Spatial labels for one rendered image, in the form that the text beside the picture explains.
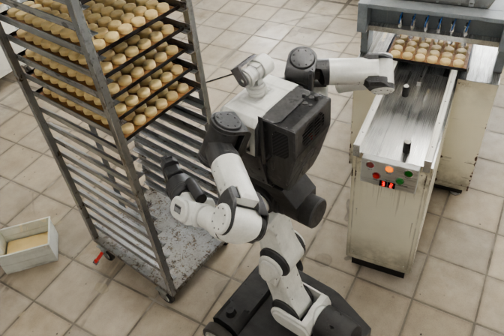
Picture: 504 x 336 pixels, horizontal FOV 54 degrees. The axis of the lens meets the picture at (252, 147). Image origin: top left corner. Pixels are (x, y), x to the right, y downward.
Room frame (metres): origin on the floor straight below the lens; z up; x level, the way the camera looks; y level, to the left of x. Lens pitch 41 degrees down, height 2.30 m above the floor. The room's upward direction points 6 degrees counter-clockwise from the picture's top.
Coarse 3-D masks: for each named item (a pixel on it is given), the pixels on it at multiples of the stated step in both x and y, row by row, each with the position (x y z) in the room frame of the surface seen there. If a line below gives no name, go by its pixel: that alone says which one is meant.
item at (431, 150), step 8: (456, 72) 1.98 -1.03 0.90; (448, 80) 1.92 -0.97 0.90; (448, 88) 1.85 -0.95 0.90; (448, 96) 1.79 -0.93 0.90; (440, 112) 1.68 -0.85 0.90; (440, 120) 1.63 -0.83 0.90; (440, 128) 1.58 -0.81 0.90; (432, 136) 1.53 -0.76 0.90; (432, 144) 1.49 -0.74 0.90; (432, 152) 1.44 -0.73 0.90; (424, 160) 1.39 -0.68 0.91; (432, 160) 1.39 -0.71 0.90; (424, 168) 1.39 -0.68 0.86
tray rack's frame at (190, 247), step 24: (0, 24) 1.83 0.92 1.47; (48, 144) 1.82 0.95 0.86; (96, 144) 2.00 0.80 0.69; (72, 192) 1.81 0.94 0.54; (168, 216) 1.93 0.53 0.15; (96, 240) 1.81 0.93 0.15; (168, 240) 1.75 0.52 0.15; (192, 240) 1.73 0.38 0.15; (216, 240) 1.71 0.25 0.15; (144, 264) 1.61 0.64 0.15; (192, 264) 1.57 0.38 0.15
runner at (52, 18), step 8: (0, 0) 1.78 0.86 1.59; (8, 0) 1.74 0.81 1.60; (16, 8) 1.71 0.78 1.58; (24, 8) 1.67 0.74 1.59; (32, 8) 1.64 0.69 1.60; (40, 16) 1.61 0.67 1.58; (48, 16) 1.58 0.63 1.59; (56, 16) 1.54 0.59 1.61; (64, 24) 1.52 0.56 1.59; (72, 24) 1.49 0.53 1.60; (96, 32) 1.45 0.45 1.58
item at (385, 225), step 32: (416, 96) 1.90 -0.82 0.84; (384, 128) 1.69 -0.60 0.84; (416, 128) 1.66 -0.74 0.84; (352, 160) 1.57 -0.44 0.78; (416, 160) 1.46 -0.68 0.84; (352, 192) 1.56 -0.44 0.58; (384, 192) 1.49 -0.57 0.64; (416, 192) 1.42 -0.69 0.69; (352, 224) 1.55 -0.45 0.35; (384, 224) 1.48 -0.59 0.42; (416, 224) 1.41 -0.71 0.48; (352, 256) 1.55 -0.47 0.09; (384, 256) 1.47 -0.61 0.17
